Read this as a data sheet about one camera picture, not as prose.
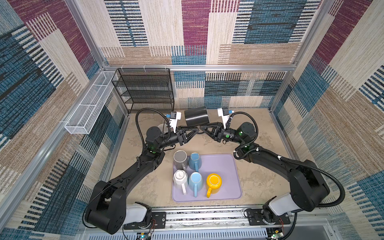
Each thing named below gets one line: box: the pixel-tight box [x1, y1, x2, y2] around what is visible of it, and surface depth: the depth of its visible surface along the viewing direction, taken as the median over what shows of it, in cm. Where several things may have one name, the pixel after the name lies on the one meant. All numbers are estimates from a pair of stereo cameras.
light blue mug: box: [188, 171, 204, 198], surface depth 78 cm
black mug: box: [184, 106, 210, 127], surface depth 65 cm
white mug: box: [173, 169, 189, 195], surface depth 79 cm
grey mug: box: [173, 150, 188, 171], surface depth 85 cm
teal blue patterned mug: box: [188, 151, 202, 172], surface depth 85 cm
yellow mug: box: [206, 173, 223, 198], surface depth 78 cm
